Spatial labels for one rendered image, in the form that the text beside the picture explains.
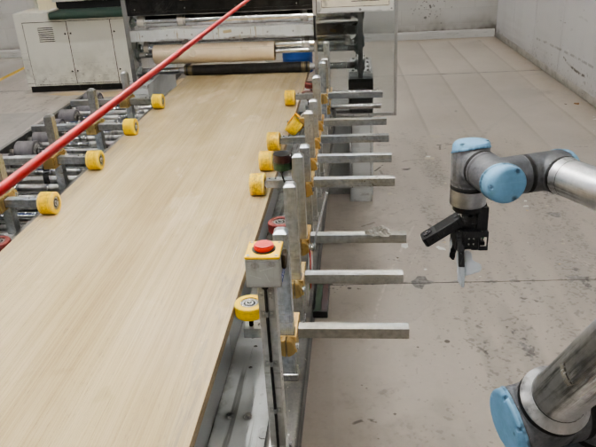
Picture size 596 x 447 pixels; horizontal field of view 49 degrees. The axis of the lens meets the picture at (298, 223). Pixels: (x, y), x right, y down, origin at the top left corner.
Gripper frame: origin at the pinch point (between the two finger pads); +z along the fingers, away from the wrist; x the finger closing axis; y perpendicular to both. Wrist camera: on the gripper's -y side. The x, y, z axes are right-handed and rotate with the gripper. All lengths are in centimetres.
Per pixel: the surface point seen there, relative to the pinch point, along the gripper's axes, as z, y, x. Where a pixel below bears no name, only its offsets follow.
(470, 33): 86, 181, 899
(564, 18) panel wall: 25, 222, 601
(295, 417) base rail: 24, -42, -28
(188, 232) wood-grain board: 4, -79, 37
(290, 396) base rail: 24, -44, -20
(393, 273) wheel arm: 8.4, -14.7, 15.4
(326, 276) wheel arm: 8.8, -34.3, 15.4
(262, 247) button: -29, -45, -39
